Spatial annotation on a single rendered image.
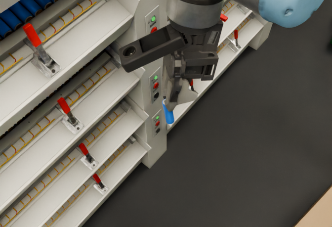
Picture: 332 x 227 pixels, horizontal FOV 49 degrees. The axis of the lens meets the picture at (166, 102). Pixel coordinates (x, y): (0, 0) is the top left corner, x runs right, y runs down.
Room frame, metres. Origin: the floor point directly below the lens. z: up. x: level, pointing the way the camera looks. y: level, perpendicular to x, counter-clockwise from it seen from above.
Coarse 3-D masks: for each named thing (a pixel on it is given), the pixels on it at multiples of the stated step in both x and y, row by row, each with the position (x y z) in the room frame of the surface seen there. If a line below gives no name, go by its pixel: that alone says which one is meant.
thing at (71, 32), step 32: (32, 0) 0.46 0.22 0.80; (64, 0) 0.46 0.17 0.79; (96, 0) 0.50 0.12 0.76; (128, 0) 0.49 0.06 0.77; (0, 32) 0.39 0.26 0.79; (32, 32) 0.36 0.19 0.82; (64, 32) 0.42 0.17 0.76; (96, 32) 0.44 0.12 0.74; (0, 64) 0.34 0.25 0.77; (32, 64) 0.36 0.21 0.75; (64, 64) 0.37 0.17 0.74; (0, 96) 0.30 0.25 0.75; (32, 96) 0.31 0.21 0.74; (0, 128) 0.26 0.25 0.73
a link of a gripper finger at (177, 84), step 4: (176, 68) 0.39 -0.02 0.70; (176, 72) 0.38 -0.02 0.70; (176, 76) 0.37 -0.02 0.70; (172, 80) 0.38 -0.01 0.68; (176, 80) 0.37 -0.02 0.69; (180, 80) 0.38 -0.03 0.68; (172, 84) 0.38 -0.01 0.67; (176, 84) 0.37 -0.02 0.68; (180, 84) 0.37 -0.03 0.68; (172, 88) 0.37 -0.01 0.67; (176, 88) 0.37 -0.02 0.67; (180, 88) 0.37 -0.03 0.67; (172, 92) 0.36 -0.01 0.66; (176, 92) 0.37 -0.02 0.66; (172, 96) 0.36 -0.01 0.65; (176, 96) 0.37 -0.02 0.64; (172, 100) 0.37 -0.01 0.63; (176, 100) 0.37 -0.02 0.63
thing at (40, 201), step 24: (120, 120) 0.48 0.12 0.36; (144, 120) 0.48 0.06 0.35; (96, 144) 0.41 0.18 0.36; (120, 144) 0.41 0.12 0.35; (72, 168) 0.34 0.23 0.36; (96, 168) 0.35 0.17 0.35; (24, 192) 0.27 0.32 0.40; (48, 192) 0.28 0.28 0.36; (72, 192) 0.29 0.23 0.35; (0, 216) 0.22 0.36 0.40; (24, 216) 0.22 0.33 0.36; (48, 216) 0.23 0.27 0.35
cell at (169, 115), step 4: (164, 100) 0.40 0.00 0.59; (164, 104) 0.39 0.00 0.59; (164, 108) 0.38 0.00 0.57; (164, 112) 0.39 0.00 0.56; (168, 112) 0.38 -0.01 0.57; (172, 112) 0.39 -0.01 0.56; (168, 116) 0.38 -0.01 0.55; (172, 116) 0.38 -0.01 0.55; (168, 120) 0.38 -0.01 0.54; (172, 120) 0.38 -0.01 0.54
